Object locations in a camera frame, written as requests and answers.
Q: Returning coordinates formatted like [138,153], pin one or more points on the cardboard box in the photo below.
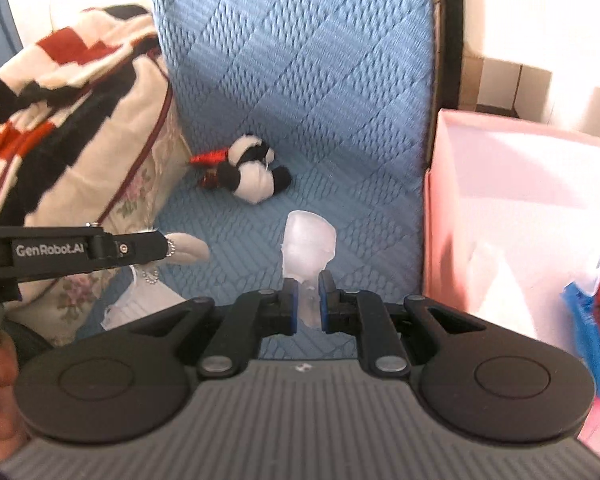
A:
[500,90]

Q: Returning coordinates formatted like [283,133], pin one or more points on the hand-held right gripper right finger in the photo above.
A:
[323,305]

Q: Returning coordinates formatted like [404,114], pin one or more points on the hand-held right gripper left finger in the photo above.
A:
[291,310]

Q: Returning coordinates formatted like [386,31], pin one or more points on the striped black red white blanket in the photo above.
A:
[55,110]

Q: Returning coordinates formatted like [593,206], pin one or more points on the panda plush toy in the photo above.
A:
[252,170]

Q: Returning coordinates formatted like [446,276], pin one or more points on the blue quilted sofa cover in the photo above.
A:
[305,85]

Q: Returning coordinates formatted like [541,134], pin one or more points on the white face mask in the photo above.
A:
[140,300]

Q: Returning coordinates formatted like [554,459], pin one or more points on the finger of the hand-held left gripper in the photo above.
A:
[130,249]

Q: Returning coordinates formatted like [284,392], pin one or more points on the pink box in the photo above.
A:
[505,185]

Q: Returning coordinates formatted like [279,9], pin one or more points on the blue tissue packet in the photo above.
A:
[597,320]

